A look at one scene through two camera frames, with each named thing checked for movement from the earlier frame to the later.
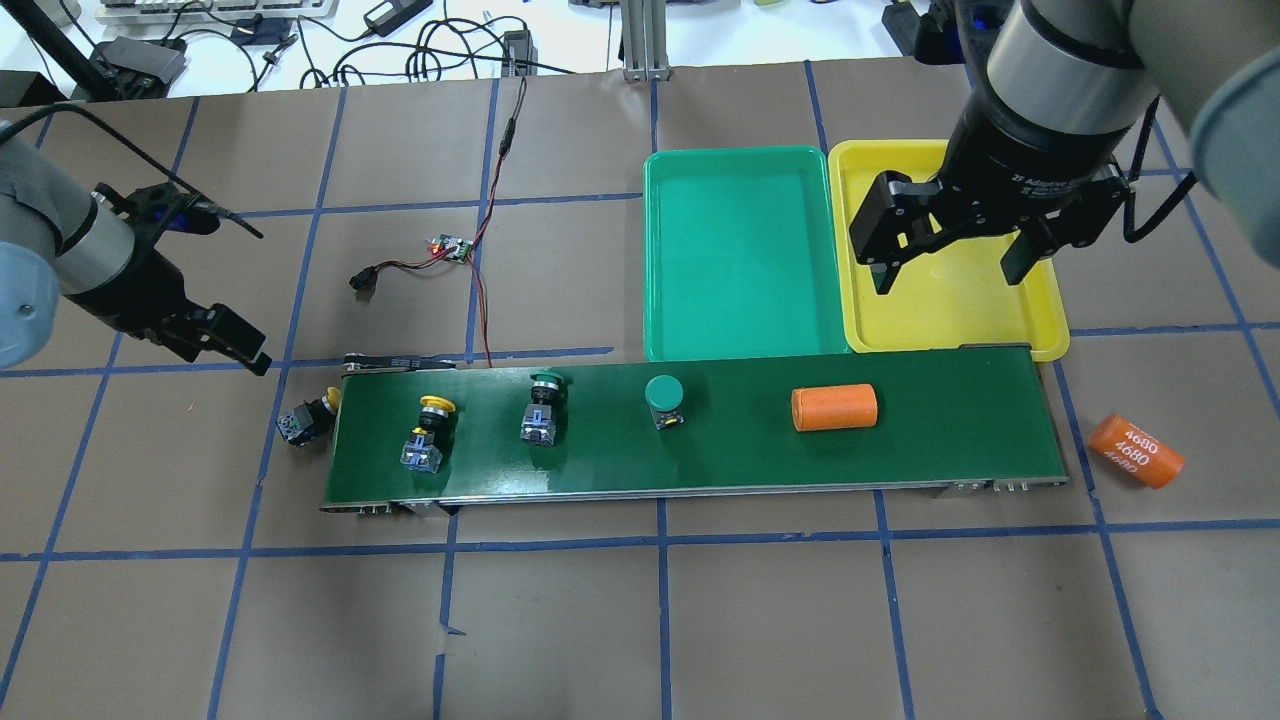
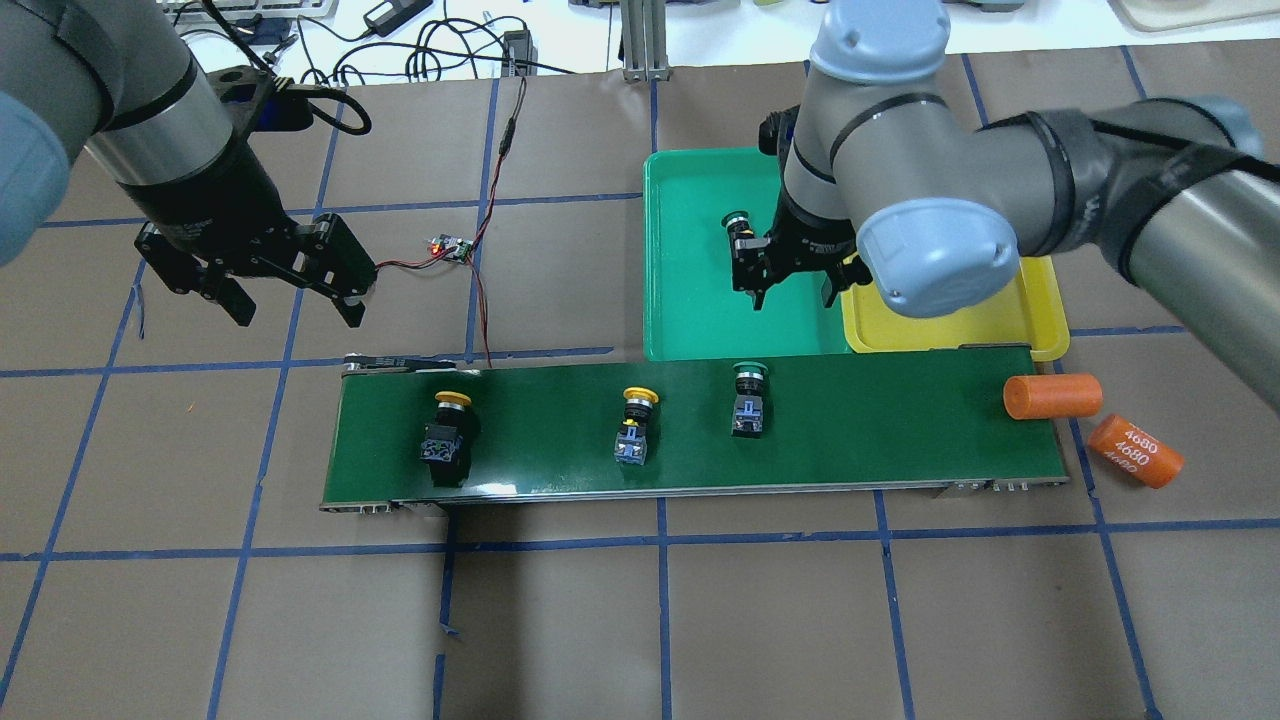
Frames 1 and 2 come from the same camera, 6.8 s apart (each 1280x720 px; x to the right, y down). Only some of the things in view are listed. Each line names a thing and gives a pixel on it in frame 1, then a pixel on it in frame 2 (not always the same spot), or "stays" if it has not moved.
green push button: x=664 y=395 to x=747 y=251
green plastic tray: x=739 y=254 stays
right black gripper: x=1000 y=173 to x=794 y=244
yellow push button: x=431 y=442 to x=631 y=441
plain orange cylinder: x=834 y=406 to x=1053 y=396
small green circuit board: x=446 y=241 stays
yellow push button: x=309 y=420 to x=446 y=444
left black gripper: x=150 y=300 to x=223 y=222
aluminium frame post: x=644 y=32 stays
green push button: x=539 y=423 to x=748 y=417
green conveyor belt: x=945 y=416 stays
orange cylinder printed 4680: x=1134 y=451 stays
